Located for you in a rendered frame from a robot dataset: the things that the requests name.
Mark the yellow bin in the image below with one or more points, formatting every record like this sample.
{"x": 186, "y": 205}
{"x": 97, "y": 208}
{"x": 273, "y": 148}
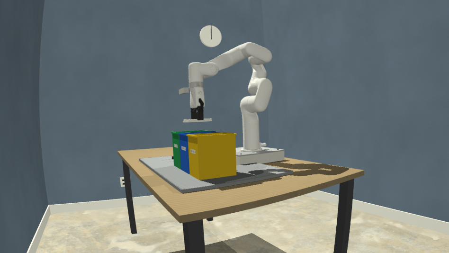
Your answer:
{"x": 212, "y": 155}

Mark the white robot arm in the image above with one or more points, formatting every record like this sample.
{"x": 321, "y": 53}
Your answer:
{"x": 259, "y": 87}

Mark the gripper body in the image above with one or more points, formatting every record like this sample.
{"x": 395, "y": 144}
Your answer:
{"x": 194, "y": 96}

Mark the blue open-top bin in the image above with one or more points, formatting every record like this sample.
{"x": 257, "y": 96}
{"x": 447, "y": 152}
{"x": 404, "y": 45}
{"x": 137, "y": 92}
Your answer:
{"x": 184, "y": 149}

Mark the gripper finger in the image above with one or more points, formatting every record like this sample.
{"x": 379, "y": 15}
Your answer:
{"x": 200, "y": 115}
{"x": 193, "y": 113}

